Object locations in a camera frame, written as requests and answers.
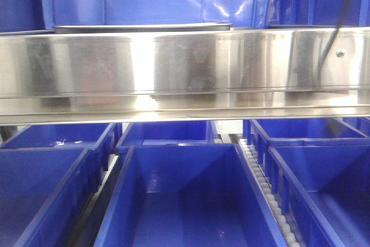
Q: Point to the stainless steel shelf front rail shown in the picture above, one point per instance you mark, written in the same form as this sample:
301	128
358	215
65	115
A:
149	76

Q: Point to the blue bin upper left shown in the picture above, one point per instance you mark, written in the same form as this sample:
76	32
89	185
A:
21	15

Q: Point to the blue bin rear right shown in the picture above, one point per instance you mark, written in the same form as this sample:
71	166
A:
264	133

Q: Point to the blue bin lower left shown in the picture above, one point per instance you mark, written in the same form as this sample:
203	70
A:
42	194

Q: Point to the blue bin lower right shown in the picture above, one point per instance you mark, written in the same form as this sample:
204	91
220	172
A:
325	191

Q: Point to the silver screw on rail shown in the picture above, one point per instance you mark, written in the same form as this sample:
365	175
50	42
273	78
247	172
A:
340	53

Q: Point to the blue bin lower centre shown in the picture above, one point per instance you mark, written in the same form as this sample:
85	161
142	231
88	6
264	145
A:
196	195

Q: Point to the roller conveyor track right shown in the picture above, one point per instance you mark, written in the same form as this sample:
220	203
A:
250	155

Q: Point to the silver tray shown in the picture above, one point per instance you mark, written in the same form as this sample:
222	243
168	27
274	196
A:
94	29

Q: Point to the blue bin rear centre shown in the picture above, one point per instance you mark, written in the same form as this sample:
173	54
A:
167	132

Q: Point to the blue bin rear left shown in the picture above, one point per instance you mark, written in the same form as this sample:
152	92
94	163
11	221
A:
99	138

